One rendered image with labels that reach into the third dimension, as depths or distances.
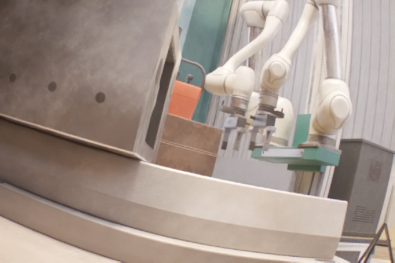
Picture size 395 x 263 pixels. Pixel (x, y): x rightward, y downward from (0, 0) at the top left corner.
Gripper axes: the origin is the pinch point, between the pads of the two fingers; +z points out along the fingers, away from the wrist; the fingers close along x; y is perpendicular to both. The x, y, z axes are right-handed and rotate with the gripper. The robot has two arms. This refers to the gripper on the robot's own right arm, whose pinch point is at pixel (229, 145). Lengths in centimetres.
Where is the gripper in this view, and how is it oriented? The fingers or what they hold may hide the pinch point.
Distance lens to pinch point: 253.7
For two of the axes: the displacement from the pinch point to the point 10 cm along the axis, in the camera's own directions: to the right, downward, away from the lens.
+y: 9.0, 2.6, 3.5
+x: -3.6, 0.3, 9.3
